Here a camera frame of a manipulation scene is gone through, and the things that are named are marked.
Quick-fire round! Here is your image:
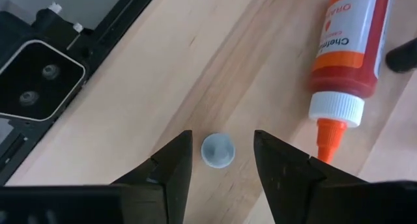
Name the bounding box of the black table-level camera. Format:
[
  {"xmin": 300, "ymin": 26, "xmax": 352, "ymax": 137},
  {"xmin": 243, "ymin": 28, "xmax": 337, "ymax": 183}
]
[{"xmin": 0, "ymin": 38, "xmax": 87, "ymax": 122}]

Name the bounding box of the large orange food colouring bottle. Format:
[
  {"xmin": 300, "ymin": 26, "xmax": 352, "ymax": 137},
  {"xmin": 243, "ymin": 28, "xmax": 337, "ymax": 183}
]
[{"xmin": 308, "ymin": 0, "xmax": 392, "ymax": 165}]

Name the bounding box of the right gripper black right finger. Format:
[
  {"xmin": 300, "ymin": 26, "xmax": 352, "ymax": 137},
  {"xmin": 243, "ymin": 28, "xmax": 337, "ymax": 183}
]
[{"xmin": 253, "ymin": 130, "xmax": 417, "ymax": 224}]

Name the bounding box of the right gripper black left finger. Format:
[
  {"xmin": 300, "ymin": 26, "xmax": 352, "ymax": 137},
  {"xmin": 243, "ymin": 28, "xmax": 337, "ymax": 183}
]
[{"xmin": 0, "ymin": 130, "xmax": 194, "ymax": 224}]

